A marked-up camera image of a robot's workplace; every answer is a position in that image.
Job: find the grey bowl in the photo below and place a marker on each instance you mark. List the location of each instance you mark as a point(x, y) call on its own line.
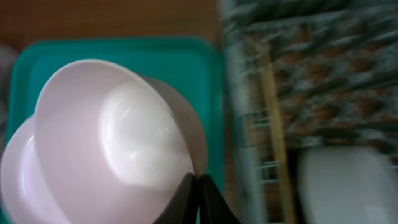
point(347, 185)

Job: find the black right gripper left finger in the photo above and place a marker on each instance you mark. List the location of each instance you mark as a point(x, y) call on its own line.
point(183, 206)

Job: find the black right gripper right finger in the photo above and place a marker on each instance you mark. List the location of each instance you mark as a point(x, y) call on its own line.
point(213, 207)

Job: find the wooden chopstick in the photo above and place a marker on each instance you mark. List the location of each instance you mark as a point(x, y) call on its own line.
point(277, 134)

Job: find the grey plastic dish rack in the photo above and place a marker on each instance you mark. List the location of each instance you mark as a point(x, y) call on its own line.
point(335, 70)

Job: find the teal plastic tray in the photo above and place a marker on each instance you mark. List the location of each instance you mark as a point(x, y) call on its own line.
point(190, 66)

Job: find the pink plate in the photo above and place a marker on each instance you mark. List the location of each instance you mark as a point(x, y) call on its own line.
point(26, 196)

